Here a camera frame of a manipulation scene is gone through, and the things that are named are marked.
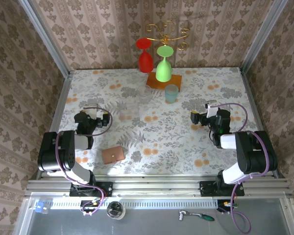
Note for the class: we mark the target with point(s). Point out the clear acrylic box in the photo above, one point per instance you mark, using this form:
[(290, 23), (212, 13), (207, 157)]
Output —
[(129, 111)]

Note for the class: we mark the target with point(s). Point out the brown leather card holder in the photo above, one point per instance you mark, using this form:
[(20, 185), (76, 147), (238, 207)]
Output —
[(112, 155)]

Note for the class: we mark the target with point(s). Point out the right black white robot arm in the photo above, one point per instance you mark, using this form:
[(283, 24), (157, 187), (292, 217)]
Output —
[(252, 151)]

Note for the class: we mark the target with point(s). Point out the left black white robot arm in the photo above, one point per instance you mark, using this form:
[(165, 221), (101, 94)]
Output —
[(63, 151)]

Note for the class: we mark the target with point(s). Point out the teal plastic cup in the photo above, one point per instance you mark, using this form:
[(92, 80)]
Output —
[(171, 94)]

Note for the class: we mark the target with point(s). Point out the clear plastic cup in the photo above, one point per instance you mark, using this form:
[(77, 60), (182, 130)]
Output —
[(144, 94)]

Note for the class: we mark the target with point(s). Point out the orange wooden board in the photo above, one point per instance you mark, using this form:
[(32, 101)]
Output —
[(153, 83)]

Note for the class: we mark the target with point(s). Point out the green wine glass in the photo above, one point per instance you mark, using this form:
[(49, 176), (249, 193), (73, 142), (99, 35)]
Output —
[(163, 71)]

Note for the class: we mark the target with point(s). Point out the red wine glass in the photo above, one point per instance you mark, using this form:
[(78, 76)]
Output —
[(145, 61)]

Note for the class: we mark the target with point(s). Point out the glass jar with screws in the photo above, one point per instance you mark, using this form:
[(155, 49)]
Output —
[(115, 210)]

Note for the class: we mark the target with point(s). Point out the small blue plastic part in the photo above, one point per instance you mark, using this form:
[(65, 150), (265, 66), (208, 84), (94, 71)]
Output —
[(40, 208)]

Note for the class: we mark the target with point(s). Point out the grey metal shelf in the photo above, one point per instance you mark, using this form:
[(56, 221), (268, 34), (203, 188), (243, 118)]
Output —
[(149, 225)]

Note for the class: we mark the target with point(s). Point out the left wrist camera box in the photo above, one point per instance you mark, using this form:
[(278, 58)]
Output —
[(91, 111)]

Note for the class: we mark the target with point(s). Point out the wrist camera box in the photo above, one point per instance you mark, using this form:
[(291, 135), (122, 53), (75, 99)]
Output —
[(91, 111), (212, 109)]

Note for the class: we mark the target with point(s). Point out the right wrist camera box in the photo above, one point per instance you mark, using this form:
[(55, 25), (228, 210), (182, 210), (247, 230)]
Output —
[(212, 109)]

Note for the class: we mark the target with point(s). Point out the aluminium side rail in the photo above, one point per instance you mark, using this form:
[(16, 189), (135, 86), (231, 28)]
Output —
[(61, 110), (257, 110)]

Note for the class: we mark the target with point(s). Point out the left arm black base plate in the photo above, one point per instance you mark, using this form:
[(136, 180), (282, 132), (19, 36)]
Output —
[(105, 188)]

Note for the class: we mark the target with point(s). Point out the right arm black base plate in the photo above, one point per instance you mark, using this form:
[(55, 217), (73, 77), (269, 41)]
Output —
[(207, 188)]

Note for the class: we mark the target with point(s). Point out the aluminium front frame rail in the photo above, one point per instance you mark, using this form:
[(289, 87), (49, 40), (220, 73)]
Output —
[(156, 186)]

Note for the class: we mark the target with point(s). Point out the aluminium corner post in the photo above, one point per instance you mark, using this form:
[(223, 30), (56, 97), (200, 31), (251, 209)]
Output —
[(262, 36), (46, 36)]

